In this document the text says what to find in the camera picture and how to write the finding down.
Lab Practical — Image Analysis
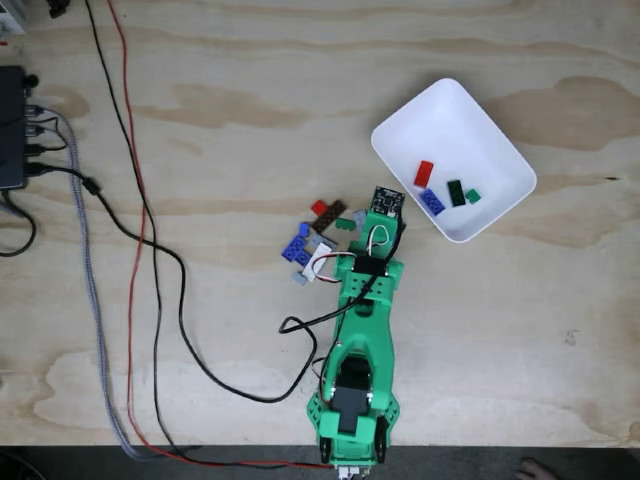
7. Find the brown 2x6 lego brick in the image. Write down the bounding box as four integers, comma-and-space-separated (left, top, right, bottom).
312, 199, 350, 234

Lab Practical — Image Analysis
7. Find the blue 2x4 lego brick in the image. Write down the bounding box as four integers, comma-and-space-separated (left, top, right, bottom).
418, 188, 447, 216
280, 235, 307, 262

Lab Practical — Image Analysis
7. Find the red 2x4 lego brick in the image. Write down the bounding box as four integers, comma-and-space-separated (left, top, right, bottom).
413, 159, 436, 187

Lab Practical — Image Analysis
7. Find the dark green 2x4 lego brick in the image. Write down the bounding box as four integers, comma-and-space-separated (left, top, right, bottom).
446, 178, 467, 208

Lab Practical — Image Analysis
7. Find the white 2x6 lego brick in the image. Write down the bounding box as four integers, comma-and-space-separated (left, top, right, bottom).
301, 243, 335, 281

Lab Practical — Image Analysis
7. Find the white plastic bin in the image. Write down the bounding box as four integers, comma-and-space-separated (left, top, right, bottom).
370, 77, 538, 245

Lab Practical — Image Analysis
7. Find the person's foot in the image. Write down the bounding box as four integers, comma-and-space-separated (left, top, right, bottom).
514, 455, 559, 480

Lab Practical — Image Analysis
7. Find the dark grey usb hub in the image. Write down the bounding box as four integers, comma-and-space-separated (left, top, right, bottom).
0, 64, 30, 191

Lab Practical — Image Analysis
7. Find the white red servo wire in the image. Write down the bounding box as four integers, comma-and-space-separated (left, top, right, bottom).
307, 223, 394, 285

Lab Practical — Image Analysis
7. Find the black camera circuit board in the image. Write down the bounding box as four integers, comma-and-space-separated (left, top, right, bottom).
368, 185, 406, 220

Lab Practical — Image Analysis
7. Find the thin black cable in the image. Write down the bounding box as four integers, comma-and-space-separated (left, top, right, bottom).
84, 0, 335, 471

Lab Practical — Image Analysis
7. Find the thin red cable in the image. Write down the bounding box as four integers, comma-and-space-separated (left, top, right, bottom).
106, 0, 335, 471

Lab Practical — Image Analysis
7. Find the thick black usb cable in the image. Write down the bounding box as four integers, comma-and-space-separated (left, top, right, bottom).
24, 162, 406, 404

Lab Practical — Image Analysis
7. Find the grey braided cable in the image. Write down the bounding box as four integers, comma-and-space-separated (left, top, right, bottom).
29, 107, 151, 464

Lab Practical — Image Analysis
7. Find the black looped cable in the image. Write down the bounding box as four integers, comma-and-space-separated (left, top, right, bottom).
0, 192, 39, 259

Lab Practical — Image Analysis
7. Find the short black usb cable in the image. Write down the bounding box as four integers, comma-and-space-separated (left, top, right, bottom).
24, 102, 71, 154

